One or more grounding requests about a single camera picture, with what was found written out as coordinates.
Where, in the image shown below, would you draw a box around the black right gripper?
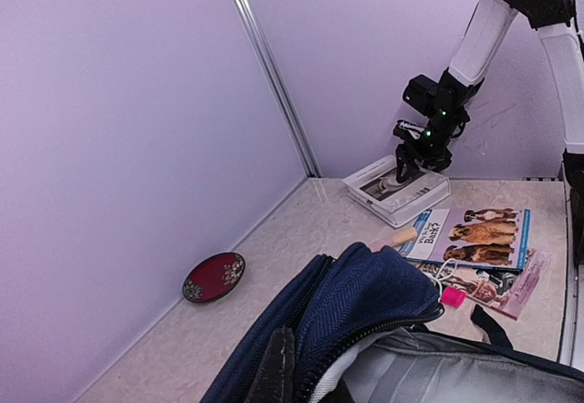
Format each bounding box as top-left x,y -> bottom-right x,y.
395,128 -> 452,184

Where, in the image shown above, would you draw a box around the white grey book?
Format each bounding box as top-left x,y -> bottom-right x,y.
342,155 -> 451,228

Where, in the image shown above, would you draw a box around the navy blue backpack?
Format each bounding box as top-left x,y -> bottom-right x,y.
203,243 -> 583,402

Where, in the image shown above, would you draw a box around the dog cover book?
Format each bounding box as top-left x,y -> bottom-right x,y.
399,208 -> 532,273

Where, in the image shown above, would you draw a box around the pink small cap object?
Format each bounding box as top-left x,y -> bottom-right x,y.
441,286 -> 466,308

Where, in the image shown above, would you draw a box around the pink cover book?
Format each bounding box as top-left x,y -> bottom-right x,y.
414,248 -> 551,320

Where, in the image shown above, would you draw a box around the red floral plate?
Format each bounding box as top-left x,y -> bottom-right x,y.
182,252 -> 245,304

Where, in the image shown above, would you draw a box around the right aluminium corner post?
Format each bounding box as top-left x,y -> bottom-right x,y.
233,0 -> 322,178

